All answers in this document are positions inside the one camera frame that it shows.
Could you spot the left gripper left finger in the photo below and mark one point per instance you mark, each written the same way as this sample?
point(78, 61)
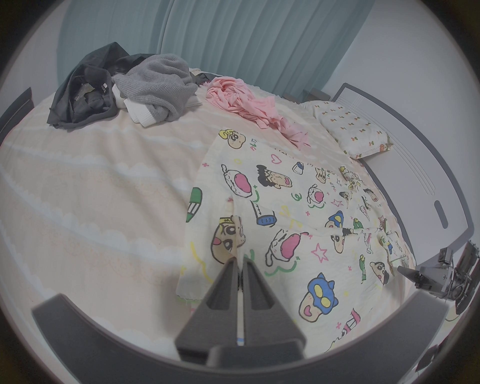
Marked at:
point(215, 322)

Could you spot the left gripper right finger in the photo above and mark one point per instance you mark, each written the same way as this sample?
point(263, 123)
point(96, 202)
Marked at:
point(266, 322)

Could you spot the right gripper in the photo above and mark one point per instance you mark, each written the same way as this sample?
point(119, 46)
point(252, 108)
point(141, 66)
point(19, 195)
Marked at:
point(435, 279)

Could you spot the white printed pyjama top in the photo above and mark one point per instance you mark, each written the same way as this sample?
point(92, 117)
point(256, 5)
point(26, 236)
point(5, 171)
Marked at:
point(300, 210)

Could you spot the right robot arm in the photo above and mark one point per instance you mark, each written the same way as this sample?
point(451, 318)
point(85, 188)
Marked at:
point(467, 258)

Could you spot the bed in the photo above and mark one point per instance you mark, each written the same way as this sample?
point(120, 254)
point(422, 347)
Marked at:
point(93, 195)

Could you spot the pile of clothes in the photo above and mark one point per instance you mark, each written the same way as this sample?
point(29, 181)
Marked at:
point(157, 82)

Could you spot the white printed pillow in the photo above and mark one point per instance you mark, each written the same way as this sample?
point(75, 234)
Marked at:
point(348, 125)

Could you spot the grey bedside table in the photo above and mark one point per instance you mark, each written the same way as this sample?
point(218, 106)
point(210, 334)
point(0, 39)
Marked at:
point(307, 95)

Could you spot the pink garment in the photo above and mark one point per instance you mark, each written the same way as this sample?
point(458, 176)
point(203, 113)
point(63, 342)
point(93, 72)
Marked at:
point(243, 101)

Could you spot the blue-green curtain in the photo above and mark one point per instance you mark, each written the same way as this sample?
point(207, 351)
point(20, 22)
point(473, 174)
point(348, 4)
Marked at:
point(243, 37)

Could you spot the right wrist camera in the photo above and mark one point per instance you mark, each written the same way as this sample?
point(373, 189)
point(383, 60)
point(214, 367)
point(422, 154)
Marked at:
point(446, 257)

